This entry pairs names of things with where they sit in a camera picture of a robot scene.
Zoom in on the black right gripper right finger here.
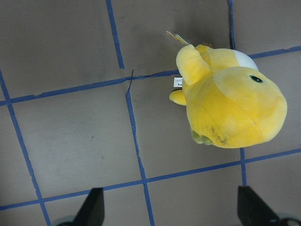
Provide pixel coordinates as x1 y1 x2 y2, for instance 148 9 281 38
237 186 286 226

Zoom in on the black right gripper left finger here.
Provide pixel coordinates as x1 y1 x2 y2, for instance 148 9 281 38
71 188 104 226

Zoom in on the yellow plush dinosaur toy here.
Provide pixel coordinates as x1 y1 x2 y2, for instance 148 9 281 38
169 34 287 148

